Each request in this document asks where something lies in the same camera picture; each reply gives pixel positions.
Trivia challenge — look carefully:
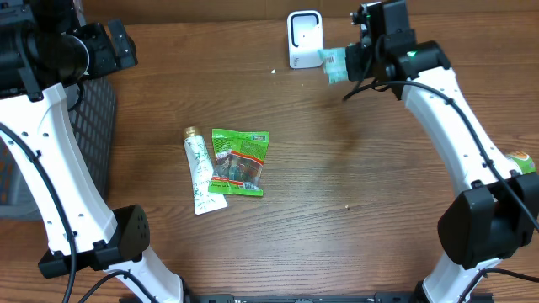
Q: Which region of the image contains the teal tissue pack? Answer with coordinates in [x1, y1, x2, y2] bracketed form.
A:
[318, 47, 349, 84]

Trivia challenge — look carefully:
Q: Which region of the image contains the green snack bag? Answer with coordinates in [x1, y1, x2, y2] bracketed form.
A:
[209, 129, 270, 197]

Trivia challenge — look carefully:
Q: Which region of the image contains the white tube with gold cap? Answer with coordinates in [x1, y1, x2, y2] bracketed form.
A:
[184, 126, 228, 215]

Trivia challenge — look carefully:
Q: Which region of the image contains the green instant noodle cup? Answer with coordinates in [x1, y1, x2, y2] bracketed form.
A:
[505, 151, 536, 174]

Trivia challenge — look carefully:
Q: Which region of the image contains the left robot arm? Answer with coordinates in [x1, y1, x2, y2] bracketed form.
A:
[1, 1, 194, 302]

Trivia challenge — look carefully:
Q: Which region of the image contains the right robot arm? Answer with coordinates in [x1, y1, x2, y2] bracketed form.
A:
[345, 1, 538, 302]

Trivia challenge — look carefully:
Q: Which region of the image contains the white barcode scanner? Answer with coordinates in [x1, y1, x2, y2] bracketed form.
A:
[287, 10, 323, 69]

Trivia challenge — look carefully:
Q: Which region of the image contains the gray plastic shopping basket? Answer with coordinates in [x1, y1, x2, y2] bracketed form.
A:
[1, 77, 117, 221]

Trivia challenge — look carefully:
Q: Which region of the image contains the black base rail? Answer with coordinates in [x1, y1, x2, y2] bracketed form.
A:
[187, 292, 412, 303]

